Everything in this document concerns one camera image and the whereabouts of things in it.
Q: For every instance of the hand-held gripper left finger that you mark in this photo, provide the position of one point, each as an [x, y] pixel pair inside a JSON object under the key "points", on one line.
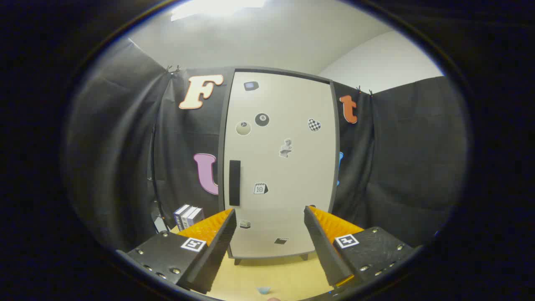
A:
{"points": [[217, 251]]}

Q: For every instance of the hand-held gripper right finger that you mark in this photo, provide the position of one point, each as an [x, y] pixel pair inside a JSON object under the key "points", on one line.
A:
{"points": [[324, 251]]}

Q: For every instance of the blue and white tube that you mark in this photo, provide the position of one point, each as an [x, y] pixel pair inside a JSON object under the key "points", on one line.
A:
{"points": [[263, 289]]}

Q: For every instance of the white spine book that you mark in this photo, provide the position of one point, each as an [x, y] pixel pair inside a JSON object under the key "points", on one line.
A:
{"points": [[188, 216]]}

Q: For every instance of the dark blue book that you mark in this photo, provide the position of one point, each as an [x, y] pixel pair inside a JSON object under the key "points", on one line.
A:
{"points": [[181, 215]]}

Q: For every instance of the black stand pole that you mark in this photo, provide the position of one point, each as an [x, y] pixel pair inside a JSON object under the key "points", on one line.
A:
{"points": [[154, 167]]}

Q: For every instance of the black backdrop cloth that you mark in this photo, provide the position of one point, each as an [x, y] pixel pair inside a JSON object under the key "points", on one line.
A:
{"points": [[401, 167]]}

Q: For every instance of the grey cabinet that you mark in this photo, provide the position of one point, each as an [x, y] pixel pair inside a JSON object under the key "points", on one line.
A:
{"points": [[223, 125]]}

